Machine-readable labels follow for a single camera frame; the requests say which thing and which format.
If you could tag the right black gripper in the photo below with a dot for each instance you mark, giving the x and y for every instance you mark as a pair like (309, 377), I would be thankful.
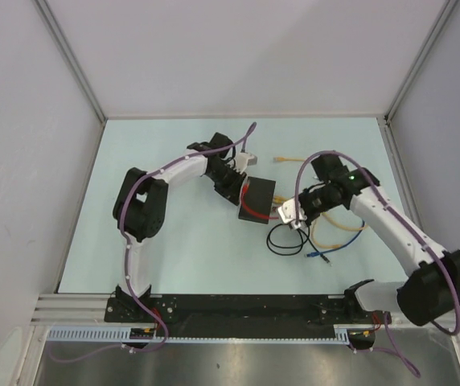
(310, 218)

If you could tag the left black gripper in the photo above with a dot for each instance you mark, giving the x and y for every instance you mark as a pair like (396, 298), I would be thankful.
(232, 190)

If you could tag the black network switch box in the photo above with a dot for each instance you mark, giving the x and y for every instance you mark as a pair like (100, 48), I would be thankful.
(258, 201)

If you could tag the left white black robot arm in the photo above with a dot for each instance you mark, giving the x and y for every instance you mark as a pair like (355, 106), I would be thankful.
(140, 210)

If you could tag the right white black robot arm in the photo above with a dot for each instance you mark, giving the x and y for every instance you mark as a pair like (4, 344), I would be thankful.
(432, 287)

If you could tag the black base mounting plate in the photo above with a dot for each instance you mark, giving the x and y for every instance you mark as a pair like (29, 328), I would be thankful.
(239, 316)

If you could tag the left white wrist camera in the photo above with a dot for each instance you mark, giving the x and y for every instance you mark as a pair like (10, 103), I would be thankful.
(244, 160)

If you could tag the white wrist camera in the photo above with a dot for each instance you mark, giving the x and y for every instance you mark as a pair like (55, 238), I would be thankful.
(244, 160)
(291, 214)

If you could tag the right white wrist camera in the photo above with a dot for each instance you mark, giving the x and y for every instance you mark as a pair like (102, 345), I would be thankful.
(291, 214)

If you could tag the aluminium right frame rail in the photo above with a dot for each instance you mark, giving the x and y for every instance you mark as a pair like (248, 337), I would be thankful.
(400, 175)

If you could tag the aluminium frame rail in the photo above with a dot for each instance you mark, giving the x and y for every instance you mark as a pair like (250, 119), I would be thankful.
(73, 310)
(400, 175)

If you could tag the grey slotted cable duct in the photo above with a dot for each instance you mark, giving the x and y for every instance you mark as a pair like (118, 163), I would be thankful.
(91, 334)

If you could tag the aluminium right corner post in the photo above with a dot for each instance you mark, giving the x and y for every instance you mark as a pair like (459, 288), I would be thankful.
(443, 17)

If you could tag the aluminium corner post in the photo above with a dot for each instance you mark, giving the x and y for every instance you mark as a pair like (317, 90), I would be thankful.
(65, 49)
(443, 17)

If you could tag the aluminium front frame rail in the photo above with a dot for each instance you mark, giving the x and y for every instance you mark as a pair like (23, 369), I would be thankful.
(73, 310)

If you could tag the aluminium left corner post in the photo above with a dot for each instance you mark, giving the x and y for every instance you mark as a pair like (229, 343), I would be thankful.
(65, 49)

